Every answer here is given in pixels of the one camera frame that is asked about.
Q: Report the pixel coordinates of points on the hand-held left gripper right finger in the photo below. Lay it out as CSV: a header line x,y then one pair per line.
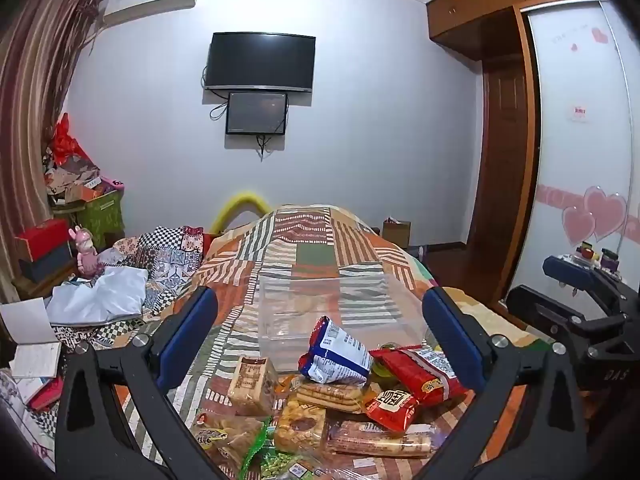
x,y
450,340

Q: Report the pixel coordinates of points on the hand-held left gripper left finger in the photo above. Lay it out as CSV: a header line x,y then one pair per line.
x,y
187,330

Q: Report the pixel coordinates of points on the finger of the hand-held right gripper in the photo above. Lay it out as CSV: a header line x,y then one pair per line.
x,y
545,312
565,269

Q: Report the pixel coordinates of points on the large red snack bag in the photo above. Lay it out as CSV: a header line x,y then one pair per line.
x,y
425,367

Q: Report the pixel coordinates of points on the small red snack packet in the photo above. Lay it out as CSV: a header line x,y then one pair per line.
x,y
392,405

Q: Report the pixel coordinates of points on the clear plastic container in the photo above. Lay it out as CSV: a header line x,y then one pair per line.
x,y
350,300

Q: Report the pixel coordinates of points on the clear green-edged snack bag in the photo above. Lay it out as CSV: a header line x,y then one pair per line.
x,y
225,435

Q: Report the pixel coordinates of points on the blue white snack bag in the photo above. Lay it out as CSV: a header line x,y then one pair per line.
x,y
335,355

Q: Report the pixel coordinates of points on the small colourful toy figures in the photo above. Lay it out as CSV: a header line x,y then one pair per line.
x,y
610,261

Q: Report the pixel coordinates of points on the checkered quilt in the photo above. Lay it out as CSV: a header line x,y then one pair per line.
x,y
170,265

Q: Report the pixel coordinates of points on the pink heart decoration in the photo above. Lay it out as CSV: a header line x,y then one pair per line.
x,y
605,210

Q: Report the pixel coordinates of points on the yellow green snack packet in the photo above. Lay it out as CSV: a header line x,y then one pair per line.
x,y
380,367

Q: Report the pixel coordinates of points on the brown bread packet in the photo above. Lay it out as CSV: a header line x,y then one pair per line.
x,y
250,380

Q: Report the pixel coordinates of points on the white sliding wardrobe door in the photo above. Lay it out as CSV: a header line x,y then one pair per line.
x,y
565,160

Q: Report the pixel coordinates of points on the cardboard box on floor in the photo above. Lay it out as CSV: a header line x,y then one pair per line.
x,y
397,234

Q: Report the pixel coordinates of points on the long wafer packet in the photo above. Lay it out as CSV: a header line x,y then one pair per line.
x,y
380,440

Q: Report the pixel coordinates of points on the pink plush toy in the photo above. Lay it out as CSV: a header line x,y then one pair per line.
x,y
85,255

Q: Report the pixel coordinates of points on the yellow foam tube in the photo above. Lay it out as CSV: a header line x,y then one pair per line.
x,y
240,199

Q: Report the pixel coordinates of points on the patchwork bedspread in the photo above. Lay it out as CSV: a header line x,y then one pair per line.
x,y
310,255

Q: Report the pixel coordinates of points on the green storage box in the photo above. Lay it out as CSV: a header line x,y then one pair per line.
x,y
100,215

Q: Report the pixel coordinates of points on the golden pastry packet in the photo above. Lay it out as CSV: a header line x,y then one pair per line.
x,y
300,425

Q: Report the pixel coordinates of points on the wooden door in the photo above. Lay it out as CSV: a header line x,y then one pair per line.
x,y
500,135

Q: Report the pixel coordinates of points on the dark box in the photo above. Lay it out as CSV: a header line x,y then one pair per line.
x,y
47,262

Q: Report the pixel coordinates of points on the red book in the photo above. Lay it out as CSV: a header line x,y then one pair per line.
x,y
45,392

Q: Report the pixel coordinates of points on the white paper sheet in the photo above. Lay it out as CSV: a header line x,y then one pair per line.
x,y
25,320

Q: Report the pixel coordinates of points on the green pea packet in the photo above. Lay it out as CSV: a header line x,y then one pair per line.
x,y
282,465

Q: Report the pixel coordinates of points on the red box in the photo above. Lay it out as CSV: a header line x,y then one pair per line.
x,y
42,235

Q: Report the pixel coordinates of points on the pile of patterned bags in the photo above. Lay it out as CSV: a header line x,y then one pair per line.
x,y
75,175

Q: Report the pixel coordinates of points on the red gift wrap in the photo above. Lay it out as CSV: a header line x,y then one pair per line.
x,y
62,142

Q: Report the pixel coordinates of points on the small black monitor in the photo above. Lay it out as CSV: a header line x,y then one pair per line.
x,y
256,112

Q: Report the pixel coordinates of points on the wooden upper cabinet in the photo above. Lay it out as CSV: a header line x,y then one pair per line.
x,y
475,15

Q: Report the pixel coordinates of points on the striped curtain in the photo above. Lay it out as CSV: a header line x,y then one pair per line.
x,y
35,85

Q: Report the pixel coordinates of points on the red white wall sign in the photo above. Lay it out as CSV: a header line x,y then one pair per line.
x,y
579,113

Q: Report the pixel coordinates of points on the black wall television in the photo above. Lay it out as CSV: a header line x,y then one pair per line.
x,y
260,60

